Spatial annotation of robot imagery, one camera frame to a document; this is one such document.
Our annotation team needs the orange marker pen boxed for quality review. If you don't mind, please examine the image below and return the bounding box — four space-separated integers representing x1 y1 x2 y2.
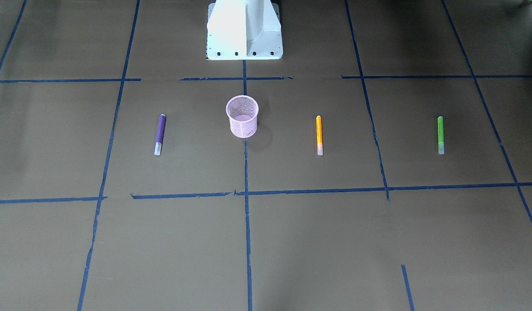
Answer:
316 115 323 156

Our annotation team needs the green marker pen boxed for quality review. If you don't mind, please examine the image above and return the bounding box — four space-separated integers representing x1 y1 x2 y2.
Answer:
437 116 445 155

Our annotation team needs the pink mesh pen holder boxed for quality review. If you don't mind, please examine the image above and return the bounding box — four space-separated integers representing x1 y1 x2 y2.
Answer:
226 95 260 139

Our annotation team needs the purple marker pen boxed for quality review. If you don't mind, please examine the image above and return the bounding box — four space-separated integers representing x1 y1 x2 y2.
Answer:
154 114 167 156

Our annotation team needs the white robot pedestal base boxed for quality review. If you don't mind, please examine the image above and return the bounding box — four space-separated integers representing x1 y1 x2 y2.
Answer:
206 0 284 61

